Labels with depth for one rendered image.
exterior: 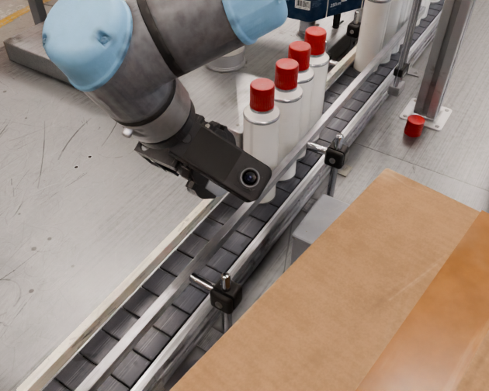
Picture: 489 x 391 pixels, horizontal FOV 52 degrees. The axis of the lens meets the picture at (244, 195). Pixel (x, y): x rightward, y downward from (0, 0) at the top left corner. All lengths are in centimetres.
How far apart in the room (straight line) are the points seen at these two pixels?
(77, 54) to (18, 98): 81
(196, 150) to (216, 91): 51
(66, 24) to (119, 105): 8
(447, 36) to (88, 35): 75
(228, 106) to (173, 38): 59
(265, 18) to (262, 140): 30
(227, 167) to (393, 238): 20
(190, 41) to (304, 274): 21
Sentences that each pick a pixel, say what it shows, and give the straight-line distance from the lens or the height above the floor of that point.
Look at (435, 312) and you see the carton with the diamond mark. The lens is 41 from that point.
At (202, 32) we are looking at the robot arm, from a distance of 42.
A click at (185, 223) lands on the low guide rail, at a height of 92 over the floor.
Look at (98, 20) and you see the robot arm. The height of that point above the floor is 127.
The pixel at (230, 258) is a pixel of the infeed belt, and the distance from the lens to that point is 72.
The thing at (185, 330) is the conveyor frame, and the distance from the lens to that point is 66.
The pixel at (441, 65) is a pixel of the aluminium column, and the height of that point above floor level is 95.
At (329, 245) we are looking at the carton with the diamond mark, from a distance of 43.
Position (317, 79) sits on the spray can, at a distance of 83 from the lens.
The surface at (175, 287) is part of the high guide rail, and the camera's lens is 59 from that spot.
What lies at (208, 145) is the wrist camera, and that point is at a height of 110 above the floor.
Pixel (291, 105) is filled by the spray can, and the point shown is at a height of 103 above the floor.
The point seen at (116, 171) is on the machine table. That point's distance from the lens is 95.
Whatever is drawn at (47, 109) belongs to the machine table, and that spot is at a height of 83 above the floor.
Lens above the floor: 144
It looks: 44 degrees down
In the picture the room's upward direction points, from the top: straight up
